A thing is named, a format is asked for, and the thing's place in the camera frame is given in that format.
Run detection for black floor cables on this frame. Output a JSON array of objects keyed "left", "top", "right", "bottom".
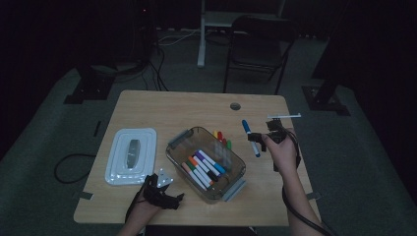
[{"left": 114, "top": 45, "right": 170, "bottom": 92}]

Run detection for peach marker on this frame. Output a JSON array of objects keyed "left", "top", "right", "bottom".
[{"left": 181, "top": 161, "right": 209, "bottom": 192}]

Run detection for dark equipment tower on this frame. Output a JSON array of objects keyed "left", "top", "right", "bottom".
[{"left": 129, "top": 0, "right": 156, "bottom": 65}]

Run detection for black stand with base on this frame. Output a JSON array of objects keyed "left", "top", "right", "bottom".
[
  {"left": 63, "top": 63, "right": 116, "bottom": 105},
  {"left": 301, "top": 32, "right": 351, "bottom": 116}
]

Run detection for white floor cable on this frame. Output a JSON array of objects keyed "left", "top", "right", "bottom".
[{"left": 157, "top": 29, "right": 202, "bottom": 46}]

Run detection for dark green marker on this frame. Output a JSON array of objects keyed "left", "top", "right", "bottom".
[{"left": 185, "top": 159, "right": 212, "bottom": 189}]

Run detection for purple marker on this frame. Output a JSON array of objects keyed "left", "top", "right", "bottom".
[{"left": 194, "top": 150, "right": 217, "bottom": 176}]

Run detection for right hand-held gripper cable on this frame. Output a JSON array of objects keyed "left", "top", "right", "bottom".
[{"left": 278, "top": 126, "right": 338, "bottom": 236}]

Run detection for light blue marker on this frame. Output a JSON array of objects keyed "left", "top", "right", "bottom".
[{"left": 199, "top": 148, "right": 227, "bottom": 175}]

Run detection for black marker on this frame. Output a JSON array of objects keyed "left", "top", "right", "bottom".
[{"left": 200, "top": 160, "right": 220, "bottom": 183}]

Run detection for person's left hand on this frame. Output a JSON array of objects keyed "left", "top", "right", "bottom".
[{"left": 130, "top": 190, "right": 163, "bottom": 222}]

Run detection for yellow marker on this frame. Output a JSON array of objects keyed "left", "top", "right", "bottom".
[{"left": 212, "top": 130, "right": 220, "bottom": 157}]

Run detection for white desk frame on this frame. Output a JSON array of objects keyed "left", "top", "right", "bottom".
[{"left": 196, "top": 0, "right": 287, "bottom": 69}]

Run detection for orange marker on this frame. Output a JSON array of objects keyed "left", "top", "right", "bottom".
[{"left": 188, "top": 155, "right": 215, "bottom": 186}]

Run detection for white container lid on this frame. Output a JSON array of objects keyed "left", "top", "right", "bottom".
[{"left": 104, "top": 127, "right": 157, "bottom": 187}]

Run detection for person's right hand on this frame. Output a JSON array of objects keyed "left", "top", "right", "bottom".
[{"left": 262, "top": 128, "right": 301, "bottom": 175}]

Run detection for black folding chair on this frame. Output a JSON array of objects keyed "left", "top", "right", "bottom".
[{"left": 223, "top": 14, "right": 301, "bottom": 96}]

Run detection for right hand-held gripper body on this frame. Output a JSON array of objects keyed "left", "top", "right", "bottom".
[{"left": 260, "top": 112, "right": 302, "bottom": 146}]

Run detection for clear grey plastic storage box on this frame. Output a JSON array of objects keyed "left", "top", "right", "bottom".
[{"left": 165, "top": 126, "right": 248, "bottom": 205}]

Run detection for black looped floor cable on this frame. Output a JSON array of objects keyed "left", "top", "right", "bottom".
[{"left": 53, "top": 152, "right": 96, "bottom": 185}]

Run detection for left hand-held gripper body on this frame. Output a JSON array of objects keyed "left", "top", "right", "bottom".
[{"left": 142, "top": 168, "right": 175, "bottom": 207}]

